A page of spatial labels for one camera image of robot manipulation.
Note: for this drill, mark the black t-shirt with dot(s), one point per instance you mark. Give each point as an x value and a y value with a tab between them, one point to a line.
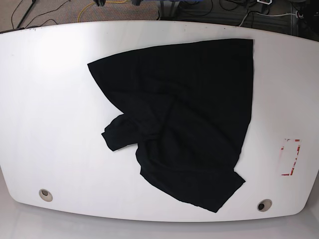
187	107

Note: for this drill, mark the red tape rectangle marking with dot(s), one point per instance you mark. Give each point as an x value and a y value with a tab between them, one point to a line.
288	156

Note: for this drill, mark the black tripod leg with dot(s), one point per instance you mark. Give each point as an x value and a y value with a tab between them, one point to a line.
33	2

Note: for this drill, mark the right table cable grommet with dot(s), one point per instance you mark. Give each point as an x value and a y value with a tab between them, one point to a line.
264	205

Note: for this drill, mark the table cable grommet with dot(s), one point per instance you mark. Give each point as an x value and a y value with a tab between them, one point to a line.
264	205
45	195

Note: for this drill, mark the left table cable grommet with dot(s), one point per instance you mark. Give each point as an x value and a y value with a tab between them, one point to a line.
45	195

